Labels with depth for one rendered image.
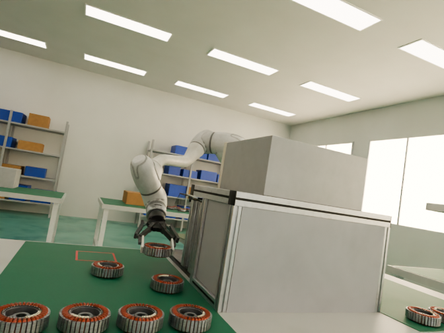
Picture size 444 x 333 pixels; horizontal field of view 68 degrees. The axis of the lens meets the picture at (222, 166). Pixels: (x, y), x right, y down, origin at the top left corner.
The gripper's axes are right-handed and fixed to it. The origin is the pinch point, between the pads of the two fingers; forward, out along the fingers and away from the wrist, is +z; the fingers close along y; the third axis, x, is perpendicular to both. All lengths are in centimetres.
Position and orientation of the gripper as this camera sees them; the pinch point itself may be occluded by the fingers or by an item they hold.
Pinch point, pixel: (157, 248)
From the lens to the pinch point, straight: 134.1
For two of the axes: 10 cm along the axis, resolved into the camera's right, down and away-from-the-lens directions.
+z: 1.9, 4.8, -8.6
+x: -2.9, 8.6, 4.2
